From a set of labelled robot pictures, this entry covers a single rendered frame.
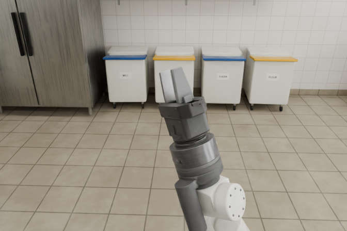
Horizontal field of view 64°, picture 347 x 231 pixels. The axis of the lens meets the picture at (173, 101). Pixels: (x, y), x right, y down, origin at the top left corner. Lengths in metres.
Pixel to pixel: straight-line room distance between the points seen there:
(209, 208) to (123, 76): 3.30
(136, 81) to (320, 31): 2.73
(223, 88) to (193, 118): 3.30
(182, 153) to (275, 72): 3.39
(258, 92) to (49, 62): 2.69
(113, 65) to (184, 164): 3.29
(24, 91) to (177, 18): 2.28
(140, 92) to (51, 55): 1.18
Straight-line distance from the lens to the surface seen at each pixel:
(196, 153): 0.49
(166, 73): 0.53
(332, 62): 4.85
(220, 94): 3.80
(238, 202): 0.55
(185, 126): 0.48
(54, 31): 3.59
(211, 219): 0.64
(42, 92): 3.93
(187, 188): 0.50
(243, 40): 4.31
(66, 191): 2.74
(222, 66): 3.67
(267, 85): 3.88
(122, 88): 3.83
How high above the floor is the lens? 1.75
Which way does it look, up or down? 25 degrees down
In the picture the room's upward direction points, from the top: straight up
